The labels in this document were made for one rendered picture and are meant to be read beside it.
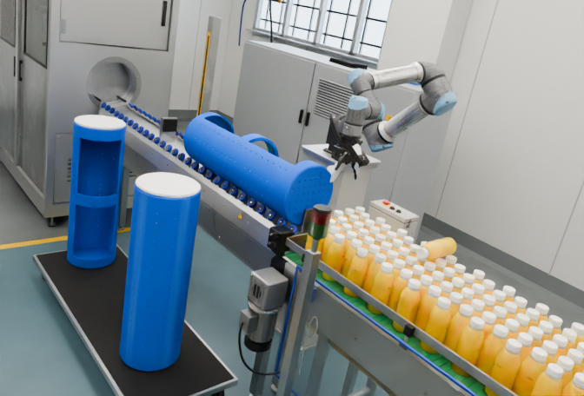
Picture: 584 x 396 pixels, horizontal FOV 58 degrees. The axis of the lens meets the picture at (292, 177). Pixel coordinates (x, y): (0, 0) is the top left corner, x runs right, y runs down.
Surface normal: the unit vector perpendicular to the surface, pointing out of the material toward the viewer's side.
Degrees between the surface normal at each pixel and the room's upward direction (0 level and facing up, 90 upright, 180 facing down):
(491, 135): 90
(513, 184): 90
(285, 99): 90
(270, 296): 90
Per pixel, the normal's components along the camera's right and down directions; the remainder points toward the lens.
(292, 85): -0.76, 0.07
